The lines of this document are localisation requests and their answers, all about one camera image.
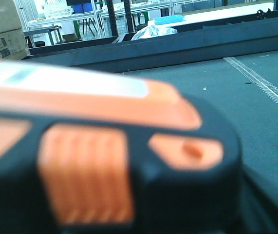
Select blue plastic tray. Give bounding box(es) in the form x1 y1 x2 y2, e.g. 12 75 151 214
153 15 184 25

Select white metal shelving rack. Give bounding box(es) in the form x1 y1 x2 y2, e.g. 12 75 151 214
23 0 172 45

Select stacked cardboard boxes background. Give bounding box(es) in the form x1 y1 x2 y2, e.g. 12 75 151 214
0 0 30 60

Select black vertical post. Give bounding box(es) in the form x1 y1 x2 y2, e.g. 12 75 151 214
107 0 118 37

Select crumpled clear plastic bag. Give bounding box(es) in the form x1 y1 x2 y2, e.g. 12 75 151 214
131 25 178 41

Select dark conveyor side rail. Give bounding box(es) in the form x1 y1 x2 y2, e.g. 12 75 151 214
25 10 278 73

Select orange black barcode scanner gun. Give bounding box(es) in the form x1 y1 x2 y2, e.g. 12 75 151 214
0 59 278 234

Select blue storage bin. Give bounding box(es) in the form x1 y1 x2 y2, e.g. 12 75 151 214
73 2 93 14

